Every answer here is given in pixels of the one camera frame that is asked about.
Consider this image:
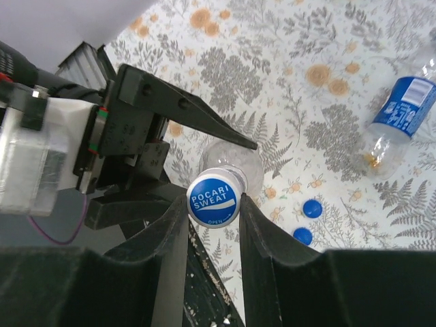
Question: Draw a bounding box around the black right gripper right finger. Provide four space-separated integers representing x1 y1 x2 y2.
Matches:
239 196 435 326

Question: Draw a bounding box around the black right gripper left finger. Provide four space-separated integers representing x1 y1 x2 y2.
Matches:
1 196 189 326

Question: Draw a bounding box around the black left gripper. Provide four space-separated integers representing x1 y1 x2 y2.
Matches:
73 64 258 238

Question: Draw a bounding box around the blue bottle cap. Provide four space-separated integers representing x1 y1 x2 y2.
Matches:
293 227 313 245
302 199 323 219

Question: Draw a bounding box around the Pocari Sweat bottle cap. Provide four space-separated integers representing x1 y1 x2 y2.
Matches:
186 168 244 229

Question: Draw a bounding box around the clear unlabelled plastic bottle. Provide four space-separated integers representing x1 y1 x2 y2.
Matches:
199 140 264 198

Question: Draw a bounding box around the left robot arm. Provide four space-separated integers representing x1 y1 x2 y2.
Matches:
1 44 258 230

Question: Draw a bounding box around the Pocari Sweat labelled bottle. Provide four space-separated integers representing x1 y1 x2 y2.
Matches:
360 44 436 181

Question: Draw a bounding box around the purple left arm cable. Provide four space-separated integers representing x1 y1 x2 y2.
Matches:
27 193 88 246

